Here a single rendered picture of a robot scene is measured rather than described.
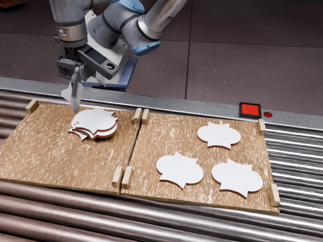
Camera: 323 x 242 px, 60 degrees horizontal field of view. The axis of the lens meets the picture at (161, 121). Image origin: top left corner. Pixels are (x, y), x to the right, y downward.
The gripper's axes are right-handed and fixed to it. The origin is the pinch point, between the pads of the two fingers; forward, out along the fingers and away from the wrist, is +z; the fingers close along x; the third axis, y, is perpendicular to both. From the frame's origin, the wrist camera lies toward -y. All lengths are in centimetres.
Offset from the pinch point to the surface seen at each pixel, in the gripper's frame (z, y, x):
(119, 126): 12.1, -5.4, -4.8
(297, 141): 14, -61, -24
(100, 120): 7.4, -1.6, -0.1
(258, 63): 106, -28, -253
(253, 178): 11, -51, -1
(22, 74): 106, 199, -120
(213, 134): 10.9, -35.7, -13.1
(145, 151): 12.1, -19.0, 1.8
